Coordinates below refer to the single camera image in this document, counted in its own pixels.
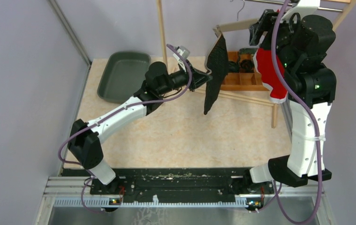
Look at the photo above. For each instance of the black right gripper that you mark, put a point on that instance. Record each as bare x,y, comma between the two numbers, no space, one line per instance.
265,24

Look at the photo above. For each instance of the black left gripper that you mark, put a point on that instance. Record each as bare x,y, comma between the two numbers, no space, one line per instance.
198,78

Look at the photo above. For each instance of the black striped garment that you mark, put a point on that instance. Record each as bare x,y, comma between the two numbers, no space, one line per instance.
217,65

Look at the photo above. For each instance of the red underwear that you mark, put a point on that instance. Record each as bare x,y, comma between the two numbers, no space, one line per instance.
263,65

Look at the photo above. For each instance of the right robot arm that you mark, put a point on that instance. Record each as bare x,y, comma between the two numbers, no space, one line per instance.
290,62

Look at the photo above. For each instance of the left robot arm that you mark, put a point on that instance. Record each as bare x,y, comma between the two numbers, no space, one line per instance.
85,142

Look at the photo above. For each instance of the dark folded sock middle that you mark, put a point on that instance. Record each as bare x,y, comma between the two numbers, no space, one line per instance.
233,67

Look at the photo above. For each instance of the camouflage folded cloth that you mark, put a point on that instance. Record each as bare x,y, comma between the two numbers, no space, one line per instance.
250,51

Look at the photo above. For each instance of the dark rolled sock right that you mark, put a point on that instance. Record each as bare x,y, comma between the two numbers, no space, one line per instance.
246,66

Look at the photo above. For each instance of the wooden compartment tray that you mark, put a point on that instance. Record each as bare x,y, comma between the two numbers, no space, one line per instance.
242,81

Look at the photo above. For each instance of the grey plastic bin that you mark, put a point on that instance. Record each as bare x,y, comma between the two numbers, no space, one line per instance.
123,75

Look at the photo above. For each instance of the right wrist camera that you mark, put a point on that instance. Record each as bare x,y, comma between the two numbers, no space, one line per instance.
303,8

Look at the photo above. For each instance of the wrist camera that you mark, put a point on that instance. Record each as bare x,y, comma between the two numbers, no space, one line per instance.
303,8
181,54

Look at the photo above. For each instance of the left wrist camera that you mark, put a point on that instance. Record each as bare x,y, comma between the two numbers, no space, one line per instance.
181,54

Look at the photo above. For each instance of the wooden clothes rack frame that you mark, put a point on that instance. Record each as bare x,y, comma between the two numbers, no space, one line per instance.
230,94

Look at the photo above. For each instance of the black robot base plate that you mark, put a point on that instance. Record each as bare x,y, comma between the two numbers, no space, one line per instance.
230,180

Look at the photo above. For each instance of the aluminium front rail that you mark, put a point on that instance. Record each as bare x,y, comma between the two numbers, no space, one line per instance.
76,192

